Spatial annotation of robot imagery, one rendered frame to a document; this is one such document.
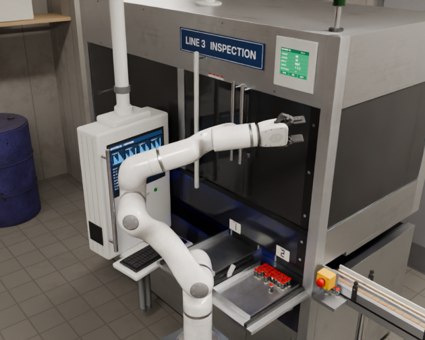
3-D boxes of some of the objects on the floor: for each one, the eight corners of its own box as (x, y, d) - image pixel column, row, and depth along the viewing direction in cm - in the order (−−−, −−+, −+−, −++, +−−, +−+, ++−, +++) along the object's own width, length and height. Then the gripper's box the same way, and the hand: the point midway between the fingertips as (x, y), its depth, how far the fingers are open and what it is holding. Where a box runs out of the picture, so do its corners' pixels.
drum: (27, 191, 529) (13, 106, 490) (52, 214, 486) (39, 123, 447) (-35, 209, 493) (-55, 119, 454) (-14, 235, 449) (-35, 139, 411)
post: (295, 409, 286) (338, 33, 199) (304, 415, 282) (351, 35, 195) (288, 415, 282) (328, 34, 195) (297, 422, 278) (341, 37, 191)
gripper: (253, 109, 172) (303, 103, 172) (253, 144, 185) (299, 137, 185) (256, 124, 167) (307, 118, 167) (256, 158, 180) (304, 152, 180)
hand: (301, 129), depth 176 cm, fingers open, 8 cm apart
